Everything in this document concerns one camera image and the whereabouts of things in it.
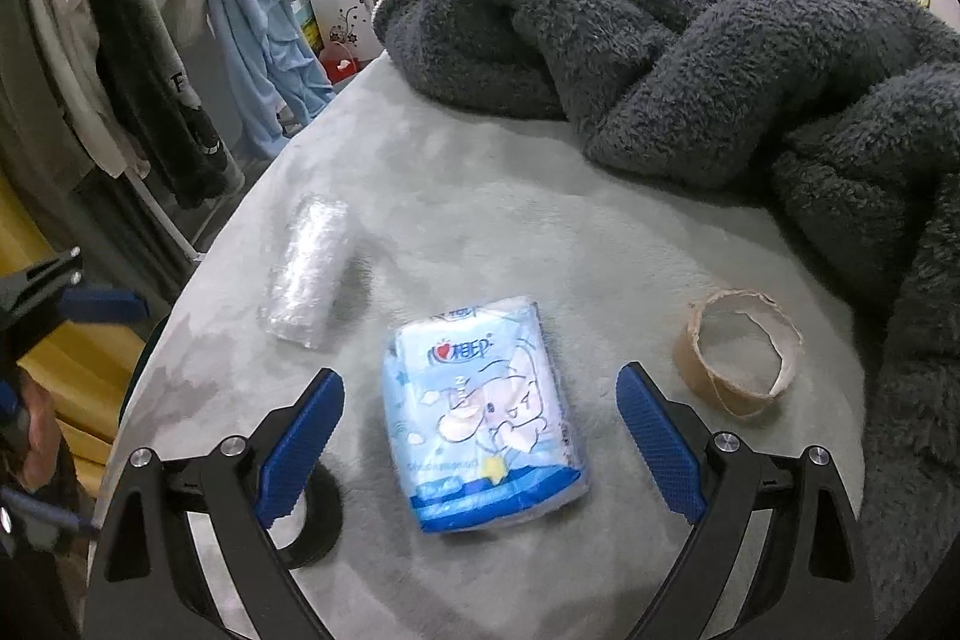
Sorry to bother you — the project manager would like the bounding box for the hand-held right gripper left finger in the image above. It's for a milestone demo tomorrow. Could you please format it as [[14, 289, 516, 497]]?
[[86, 368, 344, 640]]

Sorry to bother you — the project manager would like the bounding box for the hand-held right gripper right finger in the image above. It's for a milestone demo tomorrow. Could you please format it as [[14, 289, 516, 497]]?
[[616, 362, 875, 640]]

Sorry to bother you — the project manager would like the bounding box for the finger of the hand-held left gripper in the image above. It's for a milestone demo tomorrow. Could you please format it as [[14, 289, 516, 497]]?
[[0, 246, 149, 356], [0, 486, 102, 536]]

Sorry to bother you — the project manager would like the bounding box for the blue tissue pack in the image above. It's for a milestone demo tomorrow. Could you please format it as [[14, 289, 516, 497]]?
[[381, 301, 593, 534]]

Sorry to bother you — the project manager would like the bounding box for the yellow curtain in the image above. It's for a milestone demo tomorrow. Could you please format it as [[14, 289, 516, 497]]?
[[0, 167, 147, 468]]

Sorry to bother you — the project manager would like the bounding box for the black tape roll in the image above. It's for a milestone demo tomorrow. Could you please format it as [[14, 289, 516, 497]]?
[[266, 460, 344, 570]]

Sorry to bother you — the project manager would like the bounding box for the white clothes rack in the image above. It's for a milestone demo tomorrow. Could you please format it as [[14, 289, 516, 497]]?
[[127, 167, 207, 262]]

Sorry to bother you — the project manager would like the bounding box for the grey-green curtain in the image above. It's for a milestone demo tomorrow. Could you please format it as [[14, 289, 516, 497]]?
[[0, 0, 98, 251]]

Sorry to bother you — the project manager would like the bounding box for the black hanging garment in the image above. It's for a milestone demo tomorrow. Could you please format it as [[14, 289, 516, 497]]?
[[86, 0, 245, 210]]

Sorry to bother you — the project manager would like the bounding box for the white hanging shirt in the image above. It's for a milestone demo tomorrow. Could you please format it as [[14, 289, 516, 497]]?
[[22, 0, 151, 180]]

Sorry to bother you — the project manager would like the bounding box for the bed with grey-green sheet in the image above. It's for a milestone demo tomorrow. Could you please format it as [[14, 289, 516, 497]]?
[[86, 0, 960, 640]]

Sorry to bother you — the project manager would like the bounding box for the light blue hanging garment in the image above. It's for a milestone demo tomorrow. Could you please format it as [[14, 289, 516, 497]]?
[[202, 0, 338, 161]]

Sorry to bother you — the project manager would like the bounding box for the red container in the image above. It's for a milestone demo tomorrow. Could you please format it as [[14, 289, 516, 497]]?
[[321, 44, 359, 86]]

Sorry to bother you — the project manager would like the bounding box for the dark grey fleece blanket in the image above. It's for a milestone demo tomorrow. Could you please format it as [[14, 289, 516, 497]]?
[[371, 0, 960, 640]]

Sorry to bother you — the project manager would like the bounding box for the torn cardboard ring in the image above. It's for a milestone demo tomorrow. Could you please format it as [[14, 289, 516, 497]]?
[[684, 287, 805, 420]]

